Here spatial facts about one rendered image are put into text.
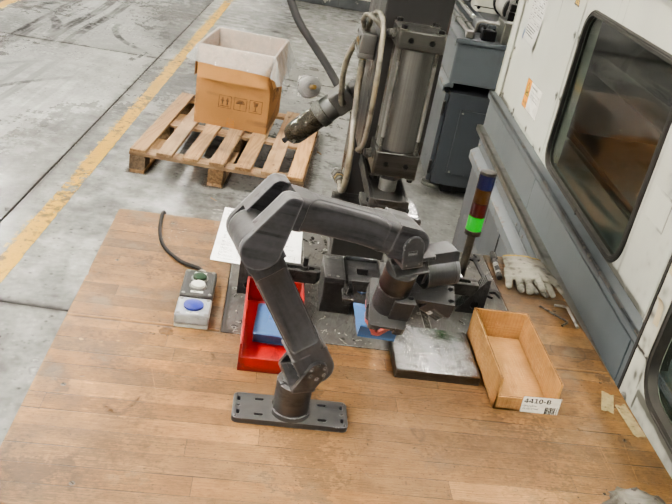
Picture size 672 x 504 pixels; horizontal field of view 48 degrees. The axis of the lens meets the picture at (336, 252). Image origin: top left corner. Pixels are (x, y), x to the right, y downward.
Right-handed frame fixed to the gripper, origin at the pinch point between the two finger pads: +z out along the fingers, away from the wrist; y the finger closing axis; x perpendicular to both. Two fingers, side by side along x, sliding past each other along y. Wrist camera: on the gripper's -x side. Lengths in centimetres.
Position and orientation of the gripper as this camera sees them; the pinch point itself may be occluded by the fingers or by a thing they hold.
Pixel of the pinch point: (376, 331)
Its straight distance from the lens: 141.0
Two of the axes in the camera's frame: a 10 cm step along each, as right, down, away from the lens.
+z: -1.8, 6.1, 7.7
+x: -9.8, -1.6, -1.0
